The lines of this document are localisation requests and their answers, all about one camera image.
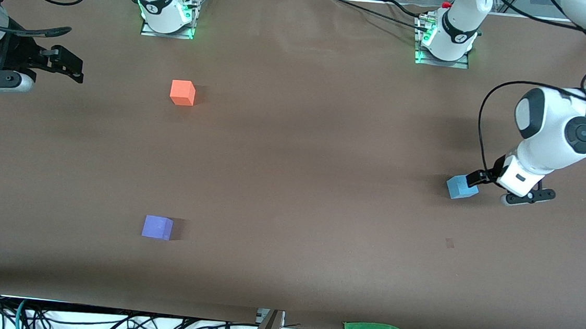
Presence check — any blue foam block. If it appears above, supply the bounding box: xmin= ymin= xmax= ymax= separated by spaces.
xmin=445 ymin=173 xmax=480 ymax=201

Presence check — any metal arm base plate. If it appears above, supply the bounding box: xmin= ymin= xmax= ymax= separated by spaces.
xmin=140 ymin=0 xmax=202 ymax=41
xmin=412 ymin=15 xmax=473 ymax=70

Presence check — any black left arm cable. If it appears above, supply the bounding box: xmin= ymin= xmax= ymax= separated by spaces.
xmin=474 ymin=77 xmax=586 ymax=181

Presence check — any teal cable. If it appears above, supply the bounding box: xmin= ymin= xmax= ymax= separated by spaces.
xmin=15 ymin=298 xmax=33 ymax=329

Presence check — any purple foam block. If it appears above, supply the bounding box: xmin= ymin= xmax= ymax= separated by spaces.
xmin=141 ymin=214 xmax=175 ymax=241

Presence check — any orange foam block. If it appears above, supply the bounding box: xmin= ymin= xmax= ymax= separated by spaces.
xmin=169 ymin=79 xmax=197 ymax=107

